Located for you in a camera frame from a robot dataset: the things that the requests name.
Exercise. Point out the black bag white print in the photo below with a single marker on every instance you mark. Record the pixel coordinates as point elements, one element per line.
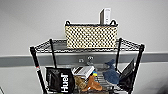
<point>60,80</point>

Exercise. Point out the plain black bag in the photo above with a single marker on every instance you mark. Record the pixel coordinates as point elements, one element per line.
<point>127,75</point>

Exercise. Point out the white box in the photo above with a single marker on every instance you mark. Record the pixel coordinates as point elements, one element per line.
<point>106,16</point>

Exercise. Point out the blue plush toy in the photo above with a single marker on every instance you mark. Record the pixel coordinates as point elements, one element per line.
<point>111,75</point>

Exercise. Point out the long grey wall band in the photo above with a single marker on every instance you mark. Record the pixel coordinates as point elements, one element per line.
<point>16,60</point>

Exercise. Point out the orange plush toy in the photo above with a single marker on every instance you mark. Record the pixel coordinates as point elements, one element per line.
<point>91,84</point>

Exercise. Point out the white grey toy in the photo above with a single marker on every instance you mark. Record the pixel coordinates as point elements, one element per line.
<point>83,70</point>

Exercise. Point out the white wall band socket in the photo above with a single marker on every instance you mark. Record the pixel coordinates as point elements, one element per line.
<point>89,59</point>

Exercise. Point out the pale spotted basket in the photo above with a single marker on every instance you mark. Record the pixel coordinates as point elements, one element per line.
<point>90,36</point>

